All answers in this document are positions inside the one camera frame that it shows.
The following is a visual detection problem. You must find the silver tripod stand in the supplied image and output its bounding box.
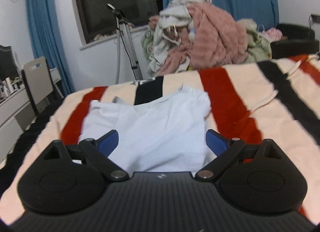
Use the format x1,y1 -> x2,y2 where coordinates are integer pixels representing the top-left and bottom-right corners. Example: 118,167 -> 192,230
107,3 -> 143,84

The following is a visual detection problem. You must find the white dresser desk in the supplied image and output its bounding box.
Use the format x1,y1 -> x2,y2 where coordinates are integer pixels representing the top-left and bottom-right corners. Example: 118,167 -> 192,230
0,66 -> 62,162

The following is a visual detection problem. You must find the black sofa seat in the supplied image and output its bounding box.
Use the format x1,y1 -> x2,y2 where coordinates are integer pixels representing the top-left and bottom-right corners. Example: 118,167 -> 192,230
271,23 -> 319,59

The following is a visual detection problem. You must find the wall power socket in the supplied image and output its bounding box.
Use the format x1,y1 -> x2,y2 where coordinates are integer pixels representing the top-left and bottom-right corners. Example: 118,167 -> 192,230
310,14 -> 320,24

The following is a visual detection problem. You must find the striped cream red black blanket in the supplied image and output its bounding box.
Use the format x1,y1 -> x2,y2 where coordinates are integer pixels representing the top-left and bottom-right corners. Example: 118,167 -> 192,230
1,55 -> 319,224

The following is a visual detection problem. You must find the left blue curtain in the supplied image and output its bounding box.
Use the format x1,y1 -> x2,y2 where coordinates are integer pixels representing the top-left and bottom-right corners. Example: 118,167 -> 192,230
26,0 -> 74,96

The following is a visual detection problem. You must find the black and beige chair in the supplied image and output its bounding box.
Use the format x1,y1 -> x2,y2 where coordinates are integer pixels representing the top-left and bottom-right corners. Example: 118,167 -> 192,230
21,56 -> 64,116

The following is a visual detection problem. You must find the pile of clothes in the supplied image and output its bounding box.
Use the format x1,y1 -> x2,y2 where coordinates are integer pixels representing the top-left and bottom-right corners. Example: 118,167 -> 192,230
141,0 -> 284,76

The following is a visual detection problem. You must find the light blue t-shirt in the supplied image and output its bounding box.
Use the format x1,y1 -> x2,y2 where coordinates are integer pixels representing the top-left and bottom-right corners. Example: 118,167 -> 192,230
79,85 -> 216,175

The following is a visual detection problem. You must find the black desk mirror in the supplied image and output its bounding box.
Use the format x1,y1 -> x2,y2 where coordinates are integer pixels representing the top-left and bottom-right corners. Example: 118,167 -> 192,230
0,46 -> 20,81

